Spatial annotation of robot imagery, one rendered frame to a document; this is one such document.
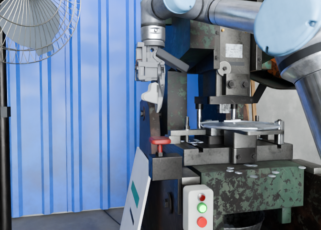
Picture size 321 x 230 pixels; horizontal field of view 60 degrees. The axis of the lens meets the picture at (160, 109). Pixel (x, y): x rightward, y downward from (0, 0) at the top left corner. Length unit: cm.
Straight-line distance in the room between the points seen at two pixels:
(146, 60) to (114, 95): 137
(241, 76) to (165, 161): 46
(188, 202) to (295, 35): 53
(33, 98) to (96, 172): 72
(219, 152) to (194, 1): 53
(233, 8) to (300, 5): 32
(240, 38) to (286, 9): 68
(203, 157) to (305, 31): 67
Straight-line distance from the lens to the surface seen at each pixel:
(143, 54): 84
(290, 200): 113
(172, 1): 76
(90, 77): 219
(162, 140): 84
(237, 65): 113
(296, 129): 291
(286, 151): 119
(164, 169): 86
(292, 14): 47
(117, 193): 232
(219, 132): 114
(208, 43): 104
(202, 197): 81
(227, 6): 79
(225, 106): 117
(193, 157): 100
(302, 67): 47
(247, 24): 73
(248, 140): 105
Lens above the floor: 89
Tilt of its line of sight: 2 degrees down
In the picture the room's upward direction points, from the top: straight up
